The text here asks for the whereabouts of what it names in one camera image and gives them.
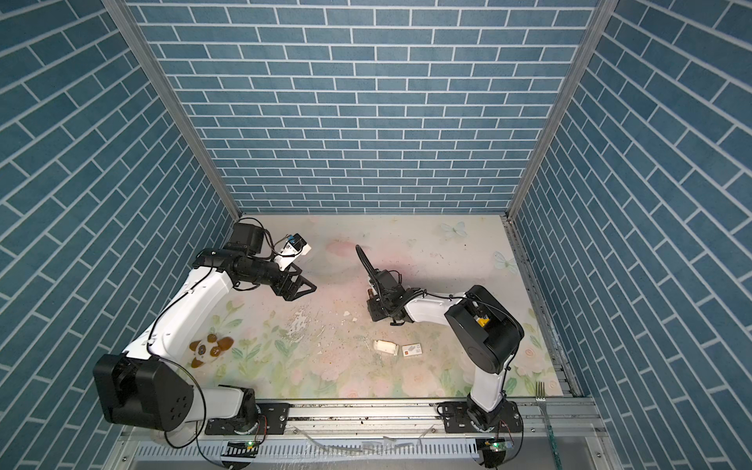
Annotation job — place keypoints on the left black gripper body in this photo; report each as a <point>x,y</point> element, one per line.
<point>280,280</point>

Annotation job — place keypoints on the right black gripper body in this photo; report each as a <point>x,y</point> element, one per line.
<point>378,309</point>

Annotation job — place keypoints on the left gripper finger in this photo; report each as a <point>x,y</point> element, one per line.
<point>294,293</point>
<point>305,286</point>

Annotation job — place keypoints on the white staple box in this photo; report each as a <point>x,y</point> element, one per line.
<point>411,350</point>

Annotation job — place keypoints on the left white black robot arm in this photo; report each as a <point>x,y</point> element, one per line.
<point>150,384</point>

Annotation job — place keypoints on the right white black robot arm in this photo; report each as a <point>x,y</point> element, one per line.
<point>489,334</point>

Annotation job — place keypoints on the brown white mushroom toy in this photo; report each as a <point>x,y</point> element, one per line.
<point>209,349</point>

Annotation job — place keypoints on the aluminium front rail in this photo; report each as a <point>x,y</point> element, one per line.
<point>355,418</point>

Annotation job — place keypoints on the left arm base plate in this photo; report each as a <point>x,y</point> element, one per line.
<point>266,419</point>

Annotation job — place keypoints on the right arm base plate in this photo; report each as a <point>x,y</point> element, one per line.
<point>466,416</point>

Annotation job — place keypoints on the silver fork on rail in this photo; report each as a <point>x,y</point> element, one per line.
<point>543,406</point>

